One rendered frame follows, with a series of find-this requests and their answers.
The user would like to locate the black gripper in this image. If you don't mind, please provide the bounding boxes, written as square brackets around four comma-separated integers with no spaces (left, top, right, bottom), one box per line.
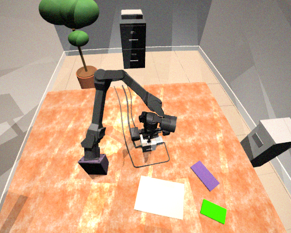
[130,126,170,141]

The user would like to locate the purple rectangular block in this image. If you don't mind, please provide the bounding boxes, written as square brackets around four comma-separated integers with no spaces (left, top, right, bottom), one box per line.
[190,160,220,191]

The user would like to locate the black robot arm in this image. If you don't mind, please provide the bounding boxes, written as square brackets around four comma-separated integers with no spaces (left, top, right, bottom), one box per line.
[81,69,178,161]

